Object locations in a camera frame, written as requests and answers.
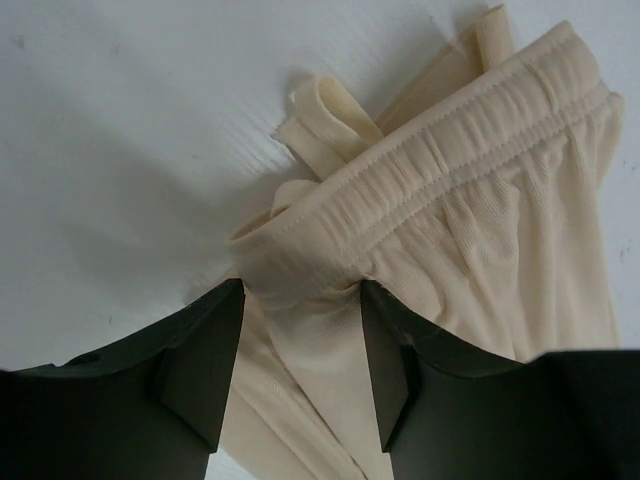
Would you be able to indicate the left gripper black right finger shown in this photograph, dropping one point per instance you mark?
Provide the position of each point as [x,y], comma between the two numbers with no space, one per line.
[447,409]

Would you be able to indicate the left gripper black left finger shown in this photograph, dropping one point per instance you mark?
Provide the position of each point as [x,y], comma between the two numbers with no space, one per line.
[148,406]

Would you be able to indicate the beige trousers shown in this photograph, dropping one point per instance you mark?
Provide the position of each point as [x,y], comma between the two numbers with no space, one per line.
[473,199]

